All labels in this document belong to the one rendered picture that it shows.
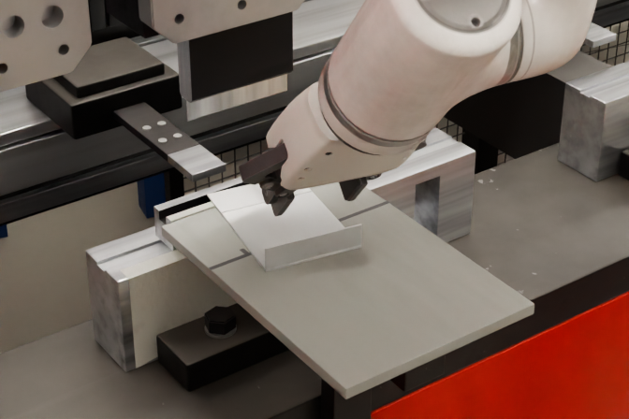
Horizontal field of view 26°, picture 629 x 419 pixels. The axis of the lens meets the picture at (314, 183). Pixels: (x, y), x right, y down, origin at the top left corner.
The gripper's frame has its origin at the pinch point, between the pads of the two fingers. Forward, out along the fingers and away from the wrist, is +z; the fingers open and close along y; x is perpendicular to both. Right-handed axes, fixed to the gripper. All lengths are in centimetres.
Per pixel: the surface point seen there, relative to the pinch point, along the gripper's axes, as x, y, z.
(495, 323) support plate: 14.7, -9.2, -3.4
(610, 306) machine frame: 11.7, -34.4, 21.7
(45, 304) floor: -41, -4, 175
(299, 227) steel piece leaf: 1.1, -0.6, 7.9
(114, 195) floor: -69, -29, 198
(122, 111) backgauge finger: -18.5, 7.3, 24.3
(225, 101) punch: -10.7, 2.9, 6.7
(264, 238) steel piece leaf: 1.5, 2.7, 7.6
